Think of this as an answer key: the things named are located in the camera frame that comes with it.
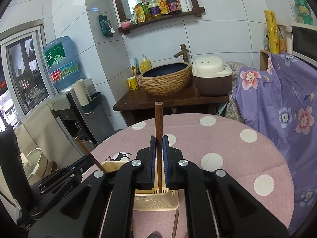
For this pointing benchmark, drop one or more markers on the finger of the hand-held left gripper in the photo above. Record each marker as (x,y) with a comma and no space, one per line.
(81,161)
(73,174)

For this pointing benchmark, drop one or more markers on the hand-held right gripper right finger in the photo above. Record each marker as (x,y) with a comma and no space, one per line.
(165,163)

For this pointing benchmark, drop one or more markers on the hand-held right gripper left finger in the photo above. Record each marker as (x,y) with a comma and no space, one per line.
(153,163)

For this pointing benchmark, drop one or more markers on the brown wooden spoon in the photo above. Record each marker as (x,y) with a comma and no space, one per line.
(85,151)

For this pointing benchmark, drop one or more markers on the cream plastic utensil holder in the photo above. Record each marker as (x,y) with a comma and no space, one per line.
(153,203)

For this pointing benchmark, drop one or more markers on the dark wooden spoon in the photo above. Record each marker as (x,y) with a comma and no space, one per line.
(158,119)

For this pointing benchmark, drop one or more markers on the grey rice paddle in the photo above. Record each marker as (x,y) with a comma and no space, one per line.
(154,236)

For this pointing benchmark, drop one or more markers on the wooden stool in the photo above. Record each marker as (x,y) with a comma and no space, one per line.
(52,167)

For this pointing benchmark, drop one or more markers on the water dispenser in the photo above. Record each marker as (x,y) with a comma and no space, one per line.
(66,111)

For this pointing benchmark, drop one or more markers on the grey blue hanging caddy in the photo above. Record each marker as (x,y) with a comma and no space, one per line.
(95,103)

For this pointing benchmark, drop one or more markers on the pink polka dot tablecloth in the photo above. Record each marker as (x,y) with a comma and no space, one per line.
(223,141)

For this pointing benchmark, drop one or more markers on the dark wooden cabinet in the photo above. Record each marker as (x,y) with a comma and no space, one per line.
(133,101)

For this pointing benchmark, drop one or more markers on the white paper cup tube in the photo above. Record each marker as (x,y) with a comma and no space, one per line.
(79,91)

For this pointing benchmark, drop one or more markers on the woven pattern basin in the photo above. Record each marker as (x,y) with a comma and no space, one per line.
(166,86)

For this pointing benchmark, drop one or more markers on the yellow mug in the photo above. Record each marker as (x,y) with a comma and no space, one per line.
(132,83)

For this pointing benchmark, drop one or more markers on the grey patterned cloth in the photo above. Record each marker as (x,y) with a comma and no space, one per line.
(234,109)

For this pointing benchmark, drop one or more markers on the brown and cream rice cooker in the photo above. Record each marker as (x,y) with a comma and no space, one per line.
(213,84)

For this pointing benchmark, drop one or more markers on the yellow soap dispenser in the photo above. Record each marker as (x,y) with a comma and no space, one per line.
(145,65)

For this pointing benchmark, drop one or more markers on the sliding window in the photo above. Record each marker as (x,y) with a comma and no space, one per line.
(27,74)

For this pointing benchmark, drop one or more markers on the blue water jug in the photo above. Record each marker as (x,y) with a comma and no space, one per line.
(62,59)

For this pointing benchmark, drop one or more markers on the bamboo faucet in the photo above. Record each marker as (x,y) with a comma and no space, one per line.
(184,52)

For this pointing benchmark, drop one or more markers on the purple floral cloth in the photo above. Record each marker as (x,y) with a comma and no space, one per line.
(279,91)

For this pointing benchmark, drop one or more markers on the green hanging packet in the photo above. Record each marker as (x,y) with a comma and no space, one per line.
(105,26)

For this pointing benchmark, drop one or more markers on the pink bowl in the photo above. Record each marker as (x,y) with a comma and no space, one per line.
(125,25)

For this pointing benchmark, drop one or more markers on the light wooden box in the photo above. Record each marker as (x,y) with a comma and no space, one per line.
(263,59)

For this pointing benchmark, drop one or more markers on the yellow green snack bag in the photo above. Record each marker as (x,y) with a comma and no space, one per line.
(139,14)

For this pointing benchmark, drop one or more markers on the green label bottle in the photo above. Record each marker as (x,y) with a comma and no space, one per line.
(146,11)

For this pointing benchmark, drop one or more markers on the purple label oil bottle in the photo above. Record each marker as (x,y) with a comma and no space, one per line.
(155,10)

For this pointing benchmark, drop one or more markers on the orange label oil bottle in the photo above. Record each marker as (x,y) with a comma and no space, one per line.
(163,6)

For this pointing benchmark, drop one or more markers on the wooden framed mirror shelf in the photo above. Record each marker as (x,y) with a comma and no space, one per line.
(116,5)

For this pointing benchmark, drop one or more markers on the white plastic bottle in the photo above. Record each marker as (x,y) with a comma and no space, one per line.
(190,5)
(184,3)

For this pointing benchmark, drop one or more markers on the dark soy sauce bottle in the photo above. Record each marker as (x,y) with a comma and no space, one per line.
(172,2)

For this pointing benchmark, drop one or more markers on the glass jar with grains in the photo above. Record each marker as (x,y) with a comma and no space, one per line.
(282,43)

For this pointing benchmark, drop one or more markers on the yellow patterned roll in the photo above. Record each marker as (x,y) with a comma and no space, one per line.
(272,32)

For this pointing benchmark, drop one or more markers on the white microwave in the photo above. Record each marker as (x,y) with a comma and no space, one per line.
(304,42)

